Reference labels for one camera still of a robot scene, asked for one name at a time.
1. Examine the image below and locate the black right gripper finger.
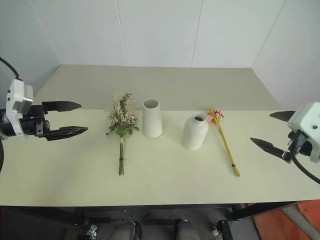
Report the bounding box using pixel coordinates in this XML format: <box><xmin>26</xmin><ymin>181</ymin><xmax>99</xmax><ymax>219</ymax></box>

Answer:
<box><xmin>269</xmin><ymin>110</ymin><xmax>297</xmax><ymax>124</ymax></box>
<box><xmin>250</xmin><ymin>137</ymin><xmax>293</xmax><ymax>164</ymax></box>

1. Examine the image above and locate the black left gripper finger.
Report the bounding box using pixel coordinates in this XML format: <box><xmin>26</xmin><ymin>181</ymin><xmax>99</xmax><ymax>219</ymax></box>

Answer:
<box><xmin>46</xmin><ymin>125</ymin><xmax>89</xmax><ymax>142</ymax></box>
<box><xmin>41</xmin><ymin>100</ymin><xmax>83</xmax><ymax>114</ymax></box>

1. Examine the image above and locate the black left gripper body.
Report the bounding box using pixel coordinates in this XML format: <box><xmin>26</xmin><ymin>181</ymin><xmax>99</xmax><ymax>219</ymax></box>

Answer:
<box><xmin>19</xmin><ymin>104</ymin><xmax>52</xmax><ymax>142</ymax></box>

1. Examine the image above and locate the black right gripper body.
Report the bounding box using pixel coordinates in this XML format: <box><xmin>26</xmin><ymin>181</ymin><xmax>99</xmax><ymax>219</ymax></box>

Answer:
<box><xmin>287</xmin><ymin>129</ymin><xmax>315</xmax><ymax>157</ymax></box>

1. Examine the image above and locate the white bottle vase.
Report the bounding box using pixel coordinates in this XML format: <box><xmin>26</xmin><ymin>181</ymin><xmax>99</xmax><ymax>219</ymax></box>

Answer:
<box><xmin>181</xmin><ymin>111</ymin><xmax>210</xmax><ymax>151</ymax></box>

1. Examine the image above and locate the white cone vase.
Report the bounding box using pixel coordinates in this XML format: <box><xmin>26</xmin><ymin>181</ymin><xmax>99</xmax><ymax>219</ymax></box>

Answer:
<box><xmin>141</xmin><ymin>98</ymin><xmax>164</xmax><ymax>139</ymax></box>

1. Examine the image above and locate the yellow and red flower bouquet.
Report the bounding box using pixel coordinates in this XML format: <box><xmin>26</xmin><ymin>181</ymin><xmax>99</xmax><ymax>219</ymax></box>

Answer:
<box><xmin>206</xmin><ymin>107</ymin><xmax>242</xmax><ymax>178</ymax></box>

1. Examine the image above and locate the green and white flower bouquet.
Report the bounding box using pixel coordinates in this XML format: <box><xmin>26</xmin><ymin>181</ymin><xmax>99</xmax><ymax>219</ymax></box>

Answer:
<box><xmin>105</xmin><ymin>92</ymin><xmax>140</xmax><ymax>177</ymax></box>

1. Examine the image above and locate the orange floor mat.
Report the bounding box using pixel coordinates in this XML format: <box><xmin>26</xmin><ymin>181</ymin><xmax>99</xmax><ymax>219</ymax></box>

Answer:
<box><xmin>251</xmin><ymin>199</ymin><xmax>320</xmax><ymax>240</ymax></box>

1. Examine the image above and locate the black caster wheel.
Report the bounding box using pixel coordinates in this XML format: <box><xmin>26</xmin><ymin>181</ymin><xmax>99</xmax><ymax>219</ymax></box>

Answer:
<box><xmin>211</xmin><ymin>219</ymin><xmax>234</xmax><ymax>240</ymax></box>
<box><xmin>84</xmin><ymin>224</ymin><xmax>99</xmax><ymax>240</ymax></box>

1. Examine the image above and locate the black base bar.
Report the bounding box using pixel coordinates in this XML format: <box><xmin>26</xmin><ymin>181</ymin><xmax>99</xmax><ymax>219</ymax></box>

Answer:
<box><xmin>83</xmin><ymin>216</ymin><xmax>189</xmax><ymax>226</ymax></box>

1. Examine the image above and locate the dark rounded grey shape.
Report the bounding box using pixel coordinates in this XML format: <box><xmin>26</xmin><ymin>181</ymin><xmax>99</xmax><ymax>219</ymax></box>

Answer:
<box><xmin>175</xmin><ymin>220</ymin><xmax>195</xmax><ymax>240</ymax></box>
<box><xmin>114</xmin><ymin>220</ymin><xmax>138</xmax><ymax>240</ymax></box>

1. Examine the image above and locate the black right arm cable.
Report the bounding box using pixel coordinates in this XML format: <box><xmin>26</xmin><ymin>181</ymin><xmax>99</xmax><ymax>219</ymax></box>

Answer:
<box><xmin>288</xmin><ymin>129</ymin><xmax>320</xmax><ymax>185</ymax></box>

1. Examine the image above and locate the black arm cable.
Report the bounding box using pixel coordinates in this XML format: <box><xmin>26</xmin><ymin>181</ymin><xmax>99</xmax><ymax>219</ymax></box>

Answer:
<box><xmin>0</xmin><ymin>56</ymin><xmax>21</xmax><ymax>81</ymax></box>
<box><xmin>288</xmin><ymin>129</ymin><xmax>320</xmax><ymax>185</ymax></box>

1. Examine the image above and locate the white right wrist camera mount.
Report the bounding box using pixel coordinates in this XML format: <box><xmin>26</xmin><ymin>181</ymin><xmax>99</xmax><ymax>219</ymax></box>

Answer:
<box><xmin>287</xmin><ymin>101</ymin><xmax>320</xmax><ymax>162</ymax></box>

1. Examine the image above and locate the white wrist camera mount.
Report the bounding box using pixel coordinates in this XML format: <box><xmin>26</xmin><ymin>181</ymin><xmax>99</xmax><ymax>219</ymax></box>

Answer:
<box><xmin>287</xmin><ymin>101</ymin><xmax>320</xmax><ymax>162</ymax></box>
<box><xmin>4</xmin><ymin>78</ymin><xmax>34</xmax><ymax>141</ymax></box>

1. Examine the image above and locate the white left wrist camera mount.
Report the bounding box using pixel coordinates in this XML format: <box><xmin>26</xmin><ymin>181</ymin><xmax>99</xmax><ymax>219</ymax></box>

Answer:
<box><xmin>4</xmin><ymin>78</ymin><xmax>34</xmax><ymax>141</ymax></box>

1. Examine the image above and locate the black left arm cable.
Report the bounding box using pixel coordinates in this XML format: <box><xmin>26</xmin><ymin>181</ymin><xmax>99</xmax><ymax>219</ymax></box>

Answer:
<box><xmin>0</xmin><ymin>56</ymin><xmax>21</xmax><ymax>81</ymax></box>

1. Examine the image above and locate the black table frame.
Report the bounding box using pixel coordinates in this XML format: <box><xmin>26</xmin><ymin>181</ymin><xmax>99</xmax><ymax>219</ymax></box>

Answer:
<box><xmin>0</xmin><ymin>200</ymin><xmax>301</xmax><ymax>222</ymax></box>

